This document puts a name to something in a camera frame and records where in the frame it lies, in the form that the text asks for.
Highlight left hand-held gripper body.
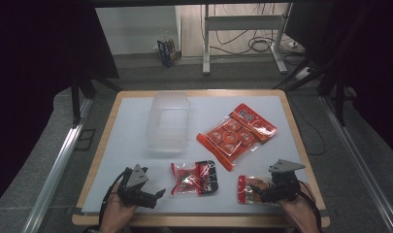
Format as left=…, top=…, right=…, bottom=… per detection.
left=115, top=164, right=160, bottom=210

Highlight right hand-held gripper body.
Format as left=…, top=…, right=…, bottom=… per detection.
left=260, top=158, right=306, bottom=204

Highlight red and clear snack packet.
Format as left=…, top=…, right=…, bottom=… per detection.
left=237, top=174, right=279, bottom=207

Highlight red and black snack packet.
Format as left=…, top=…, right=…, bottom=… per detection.
left=170, top=159, right=219, bottom=197

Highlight clear plastic container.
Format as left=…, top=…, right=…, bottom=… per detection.
left=145, top=90, right=192, bottom=152

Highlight large red snack bag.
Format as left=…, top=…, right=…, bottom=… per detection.
left=196, top=102, right=278, bottom=173

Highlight person's right hand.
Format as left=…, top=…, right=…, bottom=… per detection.
left=278, top=183, right=321, bottom=233

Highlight person's left hand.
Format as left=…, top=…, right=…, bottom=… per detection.
left=99, top=183, right=139, bottom=233

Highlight wooden table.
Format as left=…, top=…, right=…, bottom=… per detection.
left=71, top=89, right=331, bottom=228

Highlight black stand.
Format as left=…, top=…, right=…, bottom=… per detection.
left=69, top=76, right=123, bottom=128

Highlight black tripod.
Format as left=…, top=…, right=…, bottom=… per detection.
left=272, top=54, right=347, bottom=128

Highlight white power strip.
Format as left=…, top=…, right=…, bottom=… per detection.
left=294, top=66, right=312, bottom=81

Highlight white metal stand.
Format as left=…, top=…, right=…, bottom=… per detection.
left=201, top=3, right=294, bottom=76

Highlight dark curtain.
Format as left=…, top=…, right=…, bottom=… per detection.
left=0, top=0, right=120, bottom=210
left=313, top=0, right=393, bottom=159

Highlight right hand-held gripper cable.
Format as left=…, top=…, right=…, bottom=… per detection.
left=297, top=180, right=322, bottom=224

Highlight hand-held gripper cable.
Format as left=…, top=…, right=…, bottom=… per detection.
left=98, top=170, right=128, bottom=225
left=297, top=180, right=322, bottom=224

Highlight left hand-held gripper cable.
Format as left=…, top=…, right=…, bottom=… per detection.
left=98, top=170, right=128, bottom=225

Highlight thin black floor cable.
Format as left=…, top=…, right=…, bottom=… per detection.
left=289, top=96, right=327, bottom=156

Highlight aluminium rail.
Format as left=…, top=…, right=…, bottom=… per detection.
left=21, top=96, right=95, bottom=233
left=319, top=95, right=393, bottom=233

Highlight black floor cables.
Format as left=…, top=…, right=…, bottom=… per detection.
left=213, top=3, right=284, bottom=56

